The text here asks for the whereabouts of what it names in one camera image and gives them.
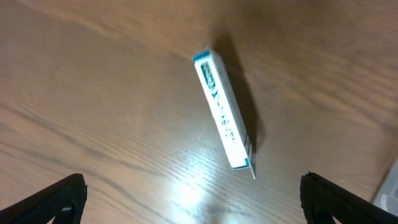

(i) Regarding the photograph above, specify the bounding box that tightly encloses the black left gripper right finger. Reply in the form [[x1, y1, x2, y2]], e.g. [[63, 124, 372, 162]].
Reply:
[[300, 172, 397, 224]]

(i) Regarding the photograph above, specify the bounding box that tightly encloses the teal white cardboard box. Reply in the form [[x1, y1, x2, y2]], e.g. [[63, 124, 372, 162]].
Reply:
[[193, 49, 256, 179]]

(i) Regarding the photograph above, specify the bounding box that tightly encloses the clear plastic container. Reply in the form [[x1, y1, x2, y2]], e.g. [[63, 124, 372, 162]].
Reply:
[[373, 160, 398, 216]]

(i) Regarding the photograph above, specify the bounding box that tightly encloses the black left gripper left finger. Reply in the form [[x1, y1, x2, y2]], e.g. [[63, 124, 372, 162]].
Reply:
[[1, 173, 87, 224]]

